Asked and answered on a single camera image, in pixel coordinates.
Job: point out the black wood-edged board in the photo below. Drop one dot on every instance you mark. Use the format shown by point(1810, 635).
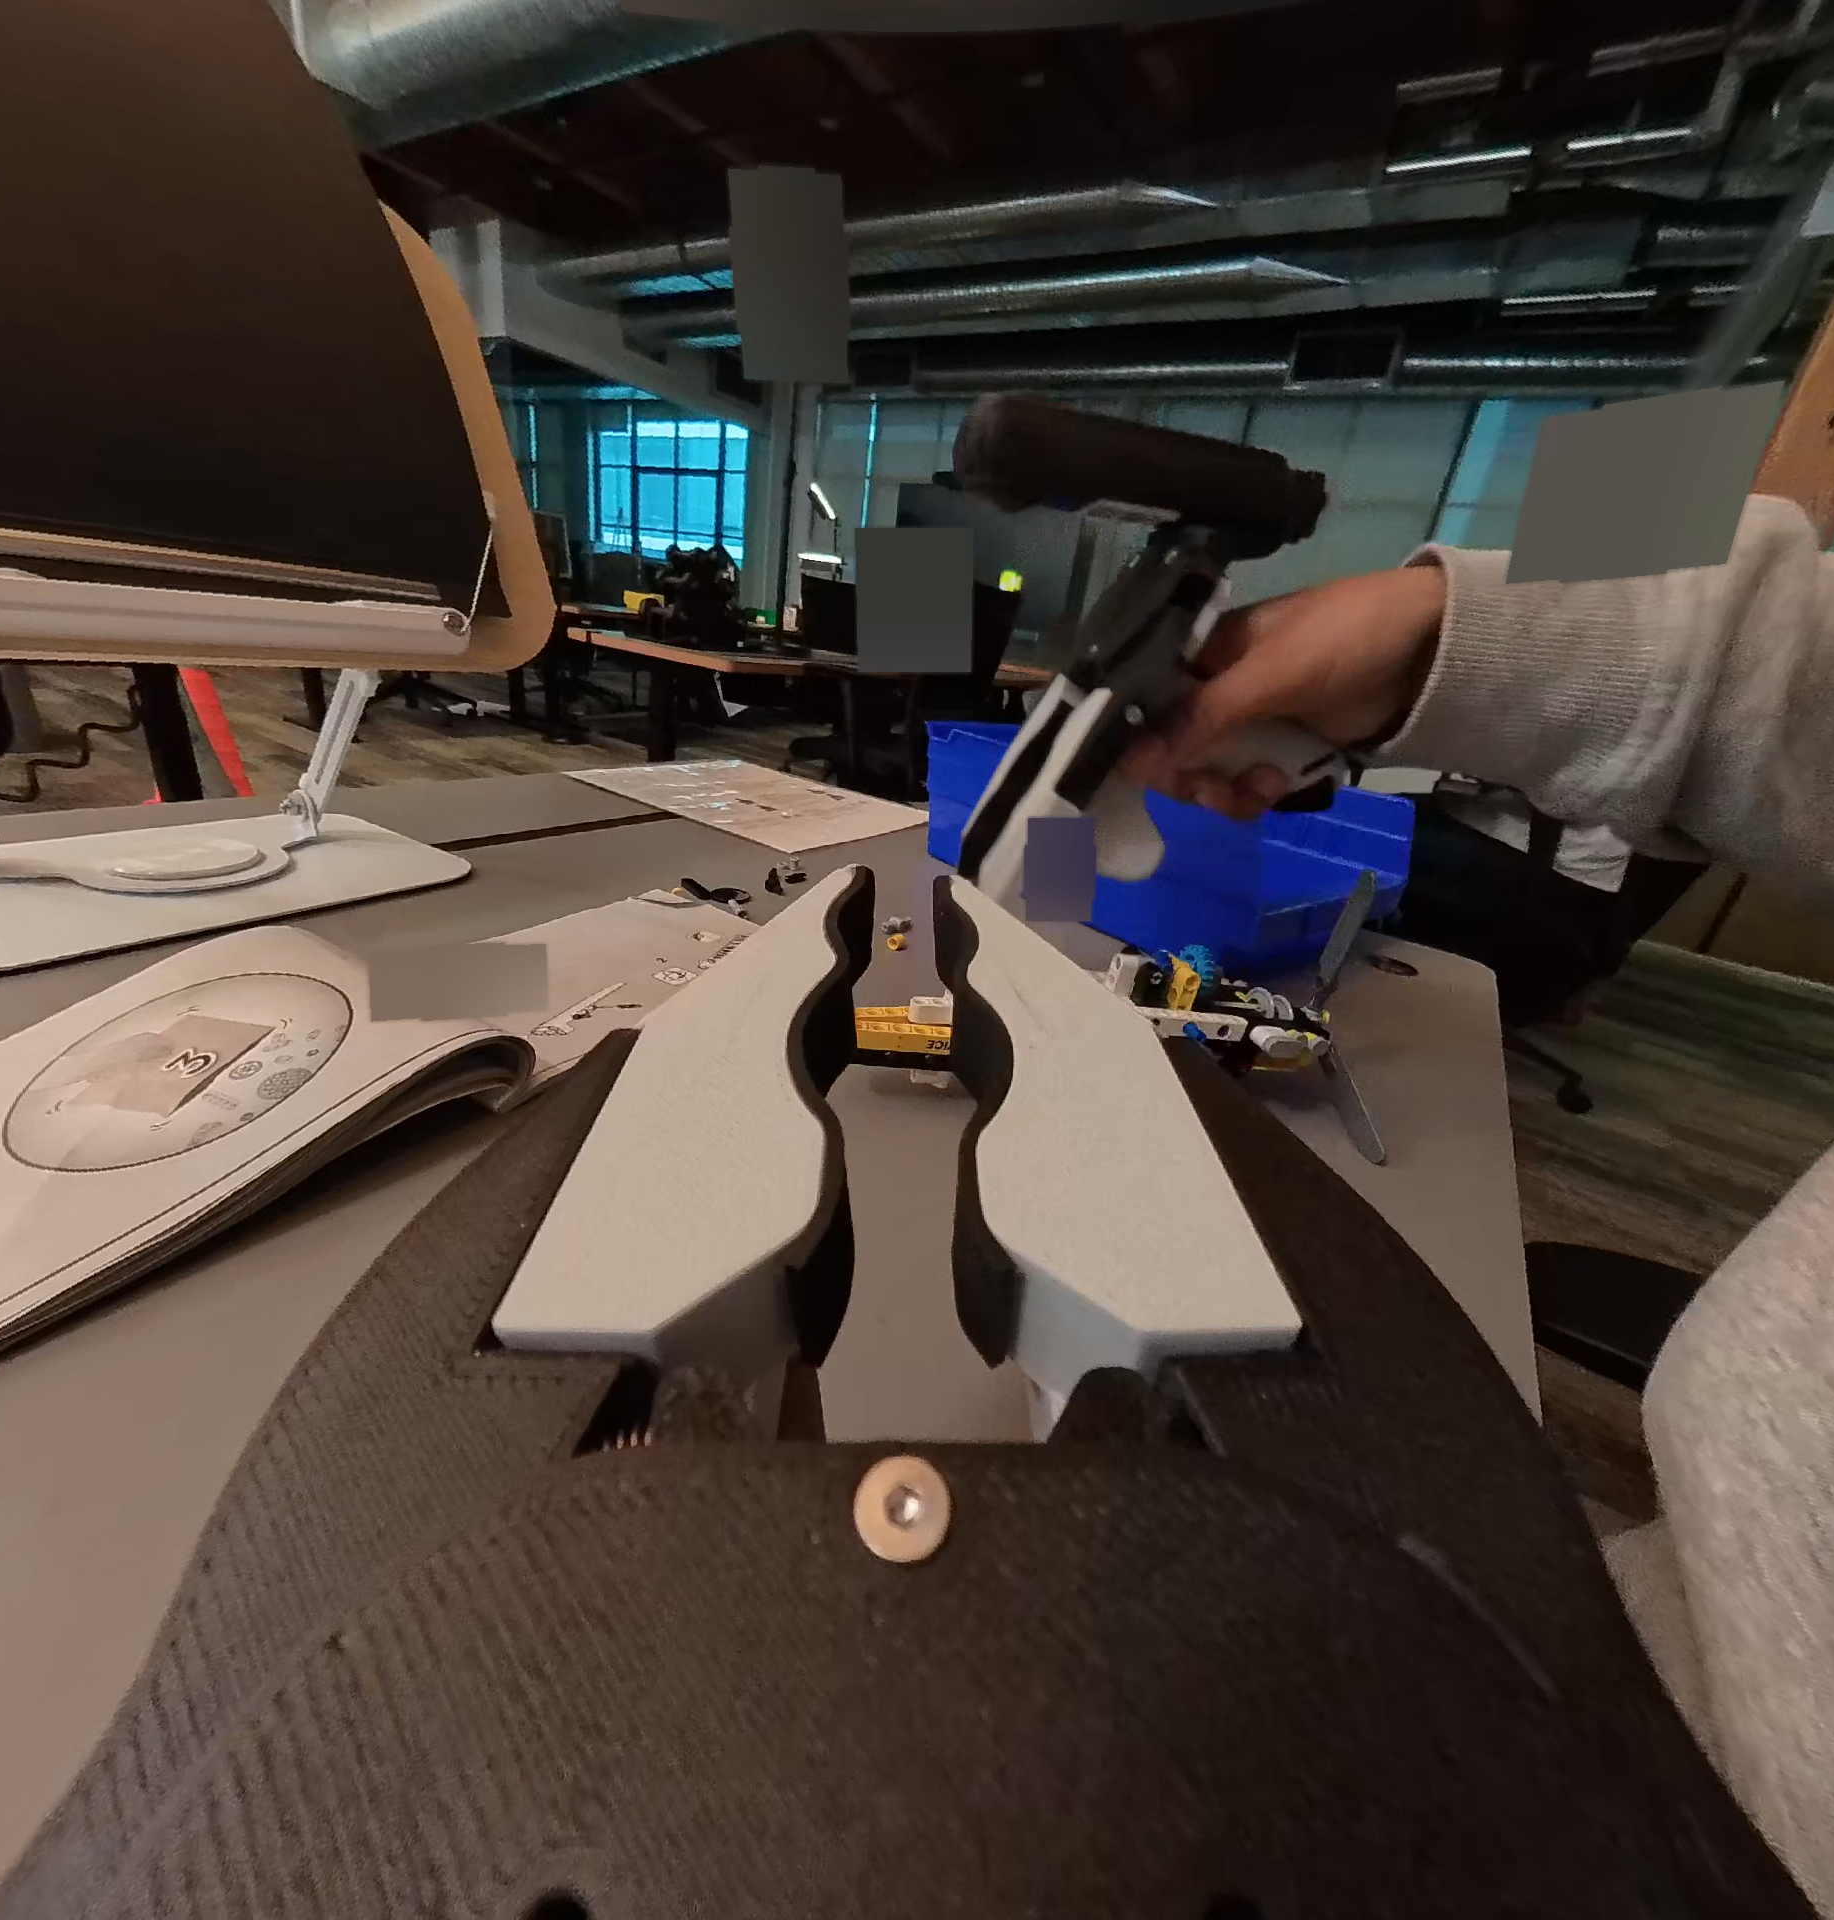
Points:
point(182, 299)

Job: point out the partly built lego model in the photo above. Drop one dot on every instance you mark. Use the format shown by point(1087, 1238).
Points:
point(1233, 1026)

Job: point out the small lego pieces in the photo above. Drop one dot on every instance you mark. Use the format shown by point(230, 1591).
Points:
point(715, 898)

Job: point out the printed paper sheet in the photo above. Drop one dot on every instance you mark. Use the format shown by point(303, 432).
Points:
point(739, 802)

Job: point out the person's right forearm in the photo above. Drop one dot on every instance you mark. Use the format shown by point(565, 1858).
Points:
point(1608, 690)

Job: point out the blue plastic bin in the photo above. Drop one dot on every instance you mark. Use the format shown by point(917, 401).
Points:
point(1308, 871)

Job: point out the person's right hand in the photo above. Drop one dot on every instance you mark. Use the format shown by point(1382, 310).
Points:
point(1308, 675)

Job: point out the white folding stand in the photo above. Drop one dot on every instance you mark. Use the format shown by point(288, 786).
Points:
point(334, 877)

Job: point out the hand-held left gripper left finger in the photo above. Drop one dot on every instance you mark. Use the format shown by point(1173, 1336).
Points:
point(679, 1184)

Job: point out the lego instruction booklet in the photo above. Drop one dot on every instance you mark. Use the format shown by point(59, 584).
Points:
point(258, 1139)

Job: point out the dark office desk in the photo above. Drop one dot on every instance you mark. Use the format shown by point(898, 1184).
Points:
point(707, 649)

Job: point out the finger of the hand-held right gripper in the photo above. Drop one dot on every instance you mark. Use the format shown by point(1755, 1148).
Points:
point(1037, 751)
point(1131, 833)

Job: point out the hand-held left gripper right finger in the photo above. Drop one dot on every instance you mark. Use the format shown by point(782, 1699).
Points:
point(1127, 1200)

